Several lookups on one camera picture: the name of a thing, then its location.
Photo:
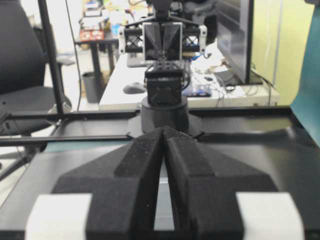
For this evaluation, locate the black side table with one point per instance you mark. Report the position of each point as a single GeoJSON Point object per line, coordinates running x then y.
{"type": "Point", "coordinates": [109, 43]}

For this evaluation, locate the teal backdrop sheet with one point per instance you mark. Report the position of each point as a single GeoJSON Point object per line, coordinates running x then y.
{"type": "Point", "coordinates": [306, 105]}

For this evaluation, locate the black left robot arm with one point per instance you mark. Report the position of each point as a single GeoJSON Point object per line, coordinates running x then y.
{"type": "Point", "coordinates": [164, 104]}

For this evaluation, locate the red white box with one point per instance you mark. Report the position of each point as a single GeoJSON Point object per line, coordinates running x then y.
{"type": "Point", "coordinates": [92, 35]}

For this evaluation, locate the blue patterned card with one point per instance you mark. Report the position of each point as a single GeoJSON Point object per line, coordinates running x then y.
{"type": "Point", "coordinates": [197, 91]}

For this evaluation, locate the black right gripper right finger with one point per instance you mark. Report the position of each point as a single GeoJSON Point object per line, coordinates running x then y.
{"type": "Point", "coordinates": [226, 199]}

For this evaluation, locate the black aluminium frame post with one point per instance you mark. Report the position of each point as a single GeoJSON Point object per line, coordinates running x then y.
{"type": "Point", "coordinates": [52, 58]}

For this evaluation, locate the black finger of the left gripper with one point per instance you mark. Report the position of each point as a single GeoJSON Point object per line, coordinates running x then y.
{"type": "Point", "coordinates": [152, 41]}
{"type": "Point", "coordinates": [172, 41]}

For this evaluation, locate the grey computer mouse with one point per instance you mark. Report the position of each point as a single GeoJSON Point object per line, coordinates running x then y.
{"type": "Point", "coordinates": [134, 88]}

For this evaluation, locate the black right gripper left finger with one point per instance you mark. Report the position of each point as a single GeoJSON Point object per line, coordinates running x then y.
{"type": "Point", "coordinates": [112, 197]}

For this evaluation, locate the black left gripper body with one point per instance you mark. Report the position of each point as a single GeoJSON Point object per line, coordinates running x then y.
{"type": "Point", "coordinates": [131, 40]}

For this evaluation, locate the black computer monitor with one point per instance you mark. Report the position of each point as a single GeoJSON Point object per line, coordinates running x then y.
{"type": "Point", "coordinates": [235, 40]}

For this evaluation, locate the dark waste bin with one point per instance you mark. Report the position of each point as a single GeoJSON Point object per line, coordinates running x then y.
{"type": "Point", "coordinates": [92, 87]}

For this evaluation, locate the white office desk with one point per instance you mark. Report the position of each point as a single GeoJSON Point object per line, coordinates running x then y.
{"type": "Point", "coordinates": [114, 98]}

